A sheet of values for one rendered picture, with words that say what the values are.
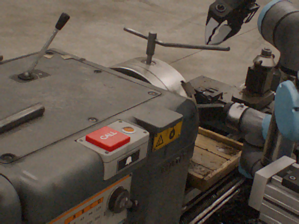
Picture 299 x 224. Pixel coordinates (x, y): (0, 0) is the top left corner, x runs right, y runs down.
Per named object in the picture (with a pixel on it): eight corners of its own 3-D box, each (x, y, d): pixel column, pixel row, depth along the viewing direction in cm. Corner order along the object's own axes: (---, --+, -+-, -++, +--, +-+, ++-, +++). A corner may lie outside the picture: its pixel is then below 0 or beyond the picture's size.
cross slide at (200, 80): (282, 135, 194) (285, 124, 192) (177, 95, 215) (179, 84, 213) (300, 121, 207) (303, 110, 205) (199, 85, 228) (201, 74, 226)
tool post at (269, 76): (261, 96, 199) (267, 69, 195) (242, 89, 203) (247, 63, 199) (269, 90, 205) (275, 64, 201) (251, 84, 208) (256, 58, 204)
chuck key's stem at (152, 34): (141, 72, 152) (147, 31, 148) (147, 70, 154) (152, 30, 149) (147, 74, 151) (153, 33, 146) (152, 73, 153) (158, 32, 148)
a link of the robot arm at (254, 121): (269, 151, 157) (276, 124, 154) (234, 137, 163) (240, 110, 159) (281, 143, 164) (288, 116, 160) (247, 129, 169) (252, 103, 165)
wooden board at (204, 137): (204, 192, 166) (206, 180, 165) (108, 148, 184) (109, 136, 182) (249, 157, 190) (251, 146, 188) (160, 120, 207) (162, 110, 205)
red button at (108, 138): (109, 156, 101) (110, 146, 100) (84, 144, 104) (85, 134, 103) (130, 145, 106) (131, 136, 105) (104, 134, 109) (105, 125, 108)
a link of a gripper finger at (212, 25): (215, 44, 150) (234, 16, 145) (204, 48, 145) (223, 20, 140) (206, 36, 151) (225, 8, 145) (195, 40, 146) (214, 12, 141)
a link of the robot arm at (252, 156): (245, 186, 160) (253, 152, 156) (233, 166, 170) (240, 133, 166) (272, 186, 162) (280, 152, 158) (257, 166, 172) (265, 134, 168)
